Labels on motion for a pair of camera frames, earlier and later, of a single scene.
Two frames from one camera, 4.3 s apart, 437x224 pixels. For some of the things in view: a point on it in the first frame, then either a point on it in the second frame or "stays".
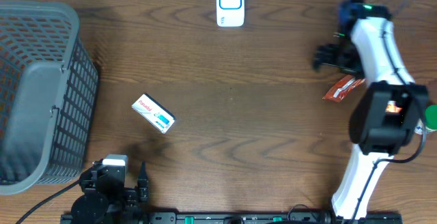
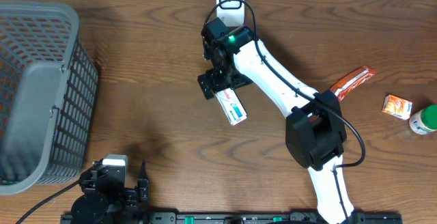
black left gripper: [131, 197] stays
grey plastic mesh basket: [48, 93] stays
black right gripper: [323, 54] → [216, 85]
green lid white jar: [431, 120] stays
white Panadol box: [154, 112] → [231, 106]
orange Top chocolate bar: [339, 89] stays
